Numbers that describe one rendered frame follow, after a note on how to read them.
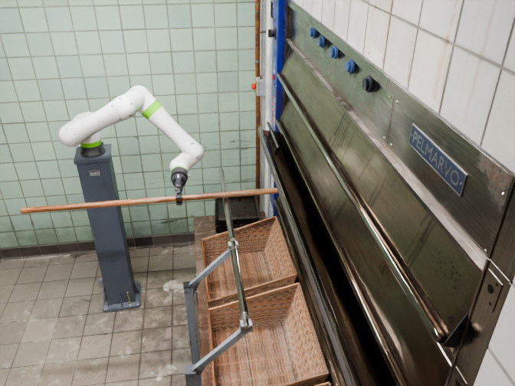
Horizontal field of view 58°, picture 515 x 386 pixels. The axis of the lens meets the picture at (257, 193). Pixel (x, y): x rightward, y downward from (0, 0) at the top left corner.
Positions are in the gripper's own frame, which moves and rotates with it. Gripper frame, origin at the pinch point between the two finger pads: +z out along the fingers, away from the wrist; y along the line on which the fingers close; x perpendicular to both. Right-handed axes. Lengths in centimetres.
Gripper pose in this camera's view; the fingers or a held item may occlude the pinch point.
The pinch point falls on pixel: (178, 197)
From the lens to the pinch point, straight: 243.1
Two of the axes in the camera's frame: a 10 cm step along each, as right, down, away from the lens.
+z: 1.4, 5.1, -8.5
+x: -9.9, 0.7, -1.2
